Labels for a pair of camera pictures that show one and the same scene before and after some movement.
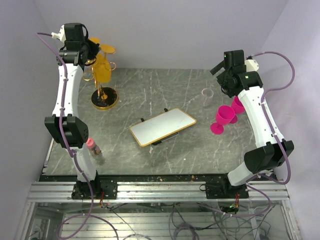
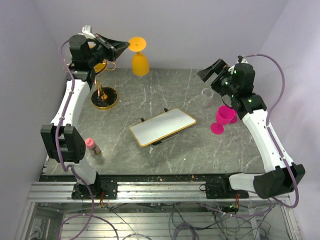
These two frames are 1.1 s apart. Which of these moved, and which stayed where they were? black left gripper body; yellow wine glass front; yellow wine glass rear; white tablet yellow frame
Moved: yellow wine glass front; black left gripper body
Stayed: white tablet yellow frame; yellow wine glass rear
